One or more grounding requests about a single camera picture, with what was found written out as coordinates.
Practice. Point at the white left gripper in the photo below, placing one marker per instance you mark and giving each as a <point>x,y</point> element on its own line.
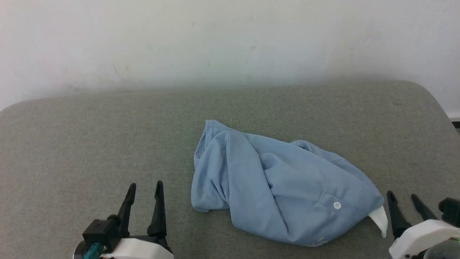
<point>140,250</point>

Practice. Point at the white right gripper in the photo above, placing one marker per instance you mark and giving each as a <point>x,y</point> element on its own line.
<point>420,233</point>

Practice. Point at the light blue polo shirt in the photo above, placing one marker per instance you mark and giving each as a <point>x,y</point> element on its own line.
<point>287,180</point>

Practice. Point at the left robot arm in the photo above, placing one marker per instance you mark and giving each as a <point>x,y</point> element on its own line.
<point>78,250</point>

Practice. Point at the grey-green fabric sofa cushion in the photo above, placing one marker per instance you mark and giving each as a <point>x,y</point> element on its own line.
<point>90,144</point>

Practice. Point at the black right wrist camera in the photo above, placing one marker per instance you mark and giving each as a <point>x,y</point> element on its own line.
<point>451,210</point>

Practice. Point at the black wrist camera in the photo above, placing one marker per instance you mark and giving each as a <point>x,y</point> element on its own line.
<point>451,210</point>
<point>100,232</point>

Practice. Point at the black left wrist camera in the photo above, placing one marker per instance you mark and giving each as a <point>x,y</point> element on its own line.
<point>100,232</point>

